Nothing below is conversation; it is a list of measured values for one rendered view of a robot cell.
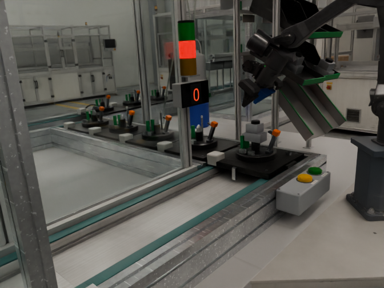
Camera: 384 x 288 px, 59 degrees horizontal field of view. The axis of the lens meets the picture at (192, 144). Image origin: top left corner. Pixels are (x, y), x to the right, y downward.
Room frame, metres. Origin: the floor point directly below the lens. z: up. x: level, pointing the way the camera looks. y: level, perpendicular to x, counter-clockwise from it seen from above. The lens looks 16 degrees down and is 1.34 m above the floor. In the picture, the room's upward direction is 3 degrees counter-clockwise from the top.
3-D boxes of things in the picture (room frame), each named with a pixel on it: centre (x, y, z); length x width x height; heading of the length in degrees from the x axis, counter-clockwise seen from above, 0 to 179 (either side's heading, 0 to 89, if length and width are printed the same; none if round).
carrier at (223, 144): (1.29, -0.03, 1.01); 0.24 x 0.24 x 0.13; 47
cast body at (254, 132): (1.12, -0.21, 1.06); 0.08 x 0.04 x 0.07; 47
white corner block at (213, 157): (1.11, -0.08, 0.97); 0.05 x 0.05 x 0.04; 47
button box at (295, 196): (0.91, -0.32, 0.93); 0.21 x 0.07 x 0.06; 137
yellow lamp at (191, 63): (1.06, 0.00, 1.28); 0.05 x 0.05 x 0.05
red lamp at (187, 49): (1.06, 0.00, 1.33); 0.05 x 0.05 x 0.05
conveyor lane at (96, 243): (0.91, 0.00, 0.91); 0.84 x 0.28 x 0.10; 137
